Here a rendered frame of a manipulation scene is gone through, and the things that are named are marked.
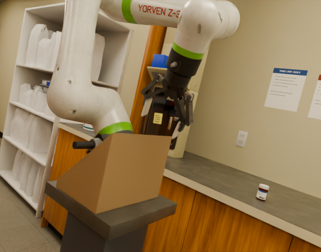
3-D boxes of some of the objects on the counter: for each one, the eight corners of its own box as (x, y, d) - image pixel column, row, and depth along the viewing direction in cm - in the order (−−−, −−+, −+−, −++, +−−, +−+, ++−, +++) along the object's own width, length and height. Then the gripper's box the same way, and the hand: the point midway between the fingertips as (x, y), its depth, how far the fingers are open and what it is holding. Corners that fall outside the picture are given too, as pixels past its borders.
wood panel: (164, 143, 224) (201, -15, 213) (167, 144, 222) (204, -16, 211) (124, 141, 186) (167, -52, 174) (127, 142, 184) (170, -53, 173)
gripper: (140, 52, 74) (125, 109, 86) (210, 95, 66) (181, 152, 78) (155, 49, 80) (139, 103, 92) (221, 88, 71) (193, 143, 84)
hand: (159, 123), depth 84 cm, fingers open, 13 cm apart
